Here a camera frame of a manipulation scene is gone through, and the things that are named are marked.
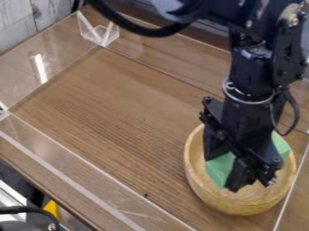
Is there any black cable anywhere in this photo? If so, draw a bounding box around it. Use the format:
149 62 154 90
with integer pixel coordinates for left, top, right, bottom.
0 205 62 231

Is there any clear acrylic corner bracket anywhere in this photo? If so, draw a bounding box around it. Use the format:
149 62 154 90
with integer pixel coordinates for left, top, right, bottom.
77 12 120 48

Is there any green rectangular block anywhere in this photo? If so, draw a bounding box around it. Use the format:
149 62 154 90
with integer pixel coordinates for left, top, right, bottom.
205 133 292 192

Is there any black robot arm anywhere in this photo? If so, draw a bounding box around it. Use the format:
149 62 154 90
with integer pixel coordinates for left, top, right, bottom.
85 0 308 192

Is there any yellow black equipment part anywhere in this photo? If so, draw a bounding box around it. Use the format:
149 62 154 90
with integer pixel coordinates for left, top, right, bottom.
41 199 72 231

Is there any brown wooden bowl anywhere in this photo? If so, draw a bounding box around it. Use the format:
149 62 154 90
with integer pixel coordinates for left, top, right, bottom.
184 125 298 216

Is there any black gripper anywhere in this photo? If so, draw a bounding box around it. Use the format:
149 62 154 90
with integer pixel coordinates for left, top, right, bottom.
199 93 290 193

